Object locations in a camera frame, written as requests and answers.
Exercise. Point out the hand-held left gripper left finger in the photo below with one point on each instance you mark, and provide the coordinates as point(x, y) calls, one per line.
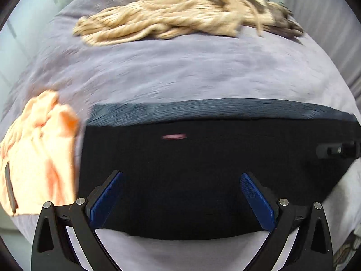
point(105, 200)

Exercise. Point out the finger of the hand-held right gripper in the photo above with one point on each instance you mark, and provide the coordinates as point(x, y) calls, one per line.
point(335, 149)

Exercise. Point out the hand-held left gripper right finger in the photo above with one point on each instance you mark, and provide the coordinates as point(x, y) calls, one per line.
point(259, 203)

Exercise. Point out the black pants with patterned waistband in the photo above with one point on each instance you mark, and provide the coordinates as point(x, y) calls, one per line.
point(183, 175)

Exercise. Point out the orange garment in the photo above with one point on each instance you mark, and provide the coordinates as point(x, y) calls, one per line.
point(39, 152)

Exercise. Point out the patterned cloth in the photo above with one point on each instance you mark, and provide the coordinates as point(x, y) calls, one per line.
point(345, 251)

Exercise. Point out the grey curtain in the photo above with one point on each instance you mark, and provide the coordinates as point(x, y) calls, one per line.
point(327, 28)

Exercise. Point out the brown fleece garment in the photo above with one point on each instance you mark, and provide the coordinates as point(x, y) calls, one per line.
point(279, 19)

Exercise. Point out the purple embossed blanket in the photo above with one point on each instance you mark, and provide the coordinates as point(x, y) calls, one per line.
point(169, 70)

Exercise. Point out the white wardrobe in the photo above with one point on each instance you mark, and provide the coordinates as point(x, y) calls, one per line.
point(25, 34)

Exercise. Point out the beige striped garment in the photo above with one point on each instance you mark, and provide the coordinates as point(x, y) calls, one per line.
point(169, 17)

